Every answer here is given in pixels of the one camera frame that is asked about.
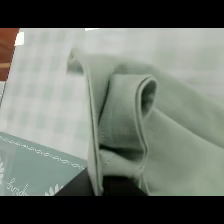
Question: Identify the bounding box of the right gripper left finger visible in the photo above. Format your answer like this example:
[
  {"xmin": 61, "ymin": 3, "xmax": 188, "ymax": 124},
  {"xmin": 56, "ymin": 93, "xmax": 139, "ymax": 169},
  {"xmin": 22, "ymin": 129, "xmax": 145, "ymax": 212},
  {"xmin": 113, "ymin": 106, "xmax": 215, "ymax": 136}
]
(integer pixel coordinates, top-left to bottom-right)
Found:
[{"xmin": 55, "ymin": 167, "xmax": 97, "ymax": 197}]

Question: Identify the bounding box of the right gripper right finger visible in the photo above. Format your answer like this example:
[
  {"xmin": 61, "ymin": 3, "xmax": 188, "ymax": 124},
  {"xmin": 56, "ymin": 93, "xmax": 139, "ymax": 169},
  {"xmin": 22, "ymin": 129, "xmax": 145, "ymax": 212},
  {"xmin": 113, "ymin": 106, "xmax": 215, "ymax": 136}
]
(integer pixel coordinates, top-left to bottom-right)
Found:
[{"xmin": 101, "ymin": 175, "xmax": 148, "ymax": 197}]

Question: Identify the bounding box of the pale green shirt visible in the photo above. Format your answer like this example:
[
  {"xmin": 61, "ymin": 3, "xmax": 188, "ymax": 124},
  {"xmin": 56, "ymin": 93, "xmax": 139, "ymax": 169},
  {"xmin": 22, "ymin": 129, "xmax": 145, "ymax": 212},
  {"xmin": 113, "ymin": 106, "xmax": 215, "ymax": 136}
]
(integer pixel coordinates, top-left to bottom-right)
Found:
[{"xmin": 67, "ymin": 47, "xmax": 224, "ymax": 197}]

